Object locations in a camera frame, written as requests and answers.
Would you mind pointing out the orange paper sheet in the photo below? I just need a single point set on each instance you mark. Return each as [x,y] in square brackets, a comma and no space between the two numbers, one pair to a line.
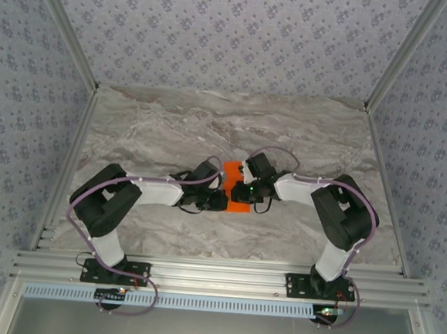
[231,171]

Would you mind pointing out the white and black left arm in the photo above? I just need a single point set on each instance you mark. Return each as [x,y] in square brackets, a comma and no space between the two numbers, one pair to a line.
[100,204]

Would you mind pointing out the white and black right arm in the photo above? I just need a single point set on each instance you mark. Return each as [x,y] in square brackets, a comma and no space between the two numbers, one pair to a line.
[343,215]

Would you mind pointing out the small black circuit board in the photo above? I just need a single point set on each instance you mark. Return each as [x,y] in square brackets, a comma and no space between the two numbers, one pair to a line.
[110,295]
[328,312]

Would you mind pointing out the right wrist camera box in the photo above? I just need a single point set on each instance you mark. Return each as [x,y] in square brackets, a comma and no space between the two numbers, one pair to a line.
[248,173]

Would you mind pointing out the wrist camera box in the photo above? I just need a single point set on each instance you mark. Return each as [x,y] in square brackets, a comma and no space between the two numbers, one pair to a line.
[248,173]
[223,175]

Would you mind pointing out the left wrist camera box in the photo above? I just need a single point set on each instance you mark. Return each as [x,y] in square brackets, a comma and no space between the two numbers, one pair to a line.
[223,175]

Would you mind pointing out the aluminium frame beam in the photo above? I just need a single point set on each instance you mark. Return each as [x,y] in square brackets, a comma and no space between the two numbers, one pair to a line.
[218,277]

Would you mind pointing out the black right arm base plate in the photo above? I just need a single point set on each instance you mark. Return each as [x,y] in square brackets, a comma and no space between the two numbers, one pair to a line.
[295,286]

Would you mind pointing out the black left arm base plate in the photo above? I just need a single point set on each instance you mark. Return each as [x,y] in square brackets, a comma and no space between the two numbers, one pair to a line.
[137,274]

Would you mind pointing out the aluminium side rail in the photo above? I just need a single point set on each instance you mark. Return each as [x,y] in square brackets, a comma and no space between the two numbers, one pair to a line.
[65,170]
[385,187]

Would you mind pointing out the aluminium frame post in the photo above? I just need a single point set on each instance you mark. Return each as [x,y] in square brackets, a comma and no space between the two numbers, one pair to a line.
[404,53]
[68,27]

